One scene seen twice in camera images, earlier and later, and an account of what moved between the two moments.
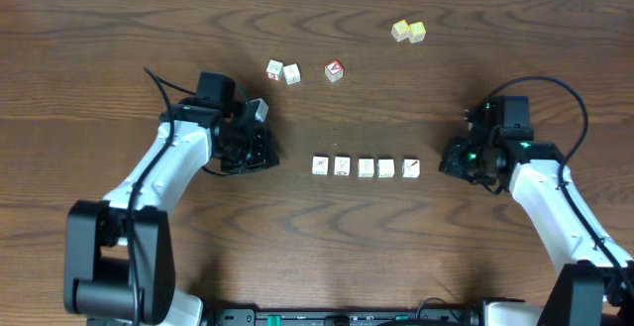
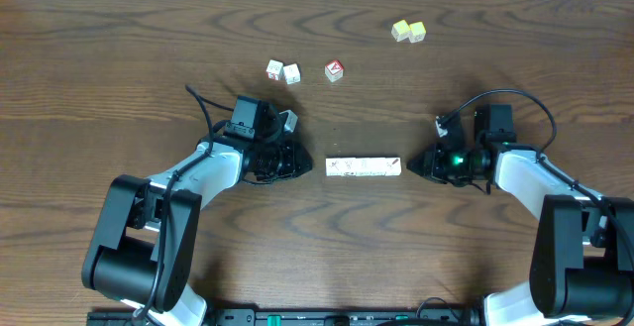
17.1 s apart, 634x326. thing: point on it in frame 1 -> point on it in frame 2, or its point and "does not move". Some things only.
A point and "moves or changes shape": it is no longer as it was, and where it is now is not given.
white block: x=292 y=74 does not move
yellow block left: x=400 y=31 does not move
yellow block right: x=417 y=32 does not move
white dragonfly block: x=320 y=165 -> x=333 y=166
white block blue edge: x=410 y=168 moves or changes shape
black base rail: x=346 y=317 does not move
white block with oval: x=342 y=165 moves or changes shape
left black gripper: x=264 y=153 -> x=289 y=159
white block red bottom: x=274 y=70 does not move
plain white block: x=385 y=167 moves or changes shape
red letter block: x=334 y=70 does not move
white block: x=366 y=167 does not move
